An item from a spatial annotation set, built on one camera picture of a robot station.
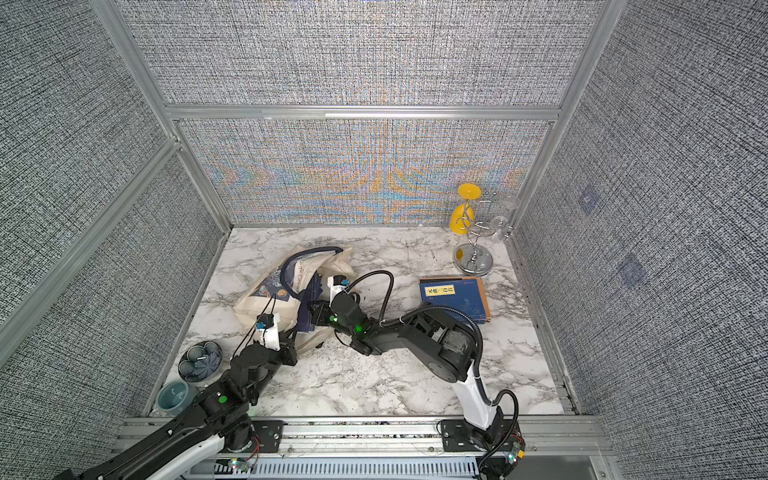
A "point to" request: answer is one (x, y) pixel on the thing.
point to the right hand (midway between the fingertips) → (303, 298)
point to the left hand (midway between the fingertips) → (301, 327)
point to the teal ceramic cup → (174, 396)
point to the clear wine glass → (500, 224)
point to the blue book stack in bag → (312, 290)
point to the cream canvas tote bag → (289, 291)
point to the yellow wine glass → (462, 215)
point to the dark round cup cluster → (200, 361)
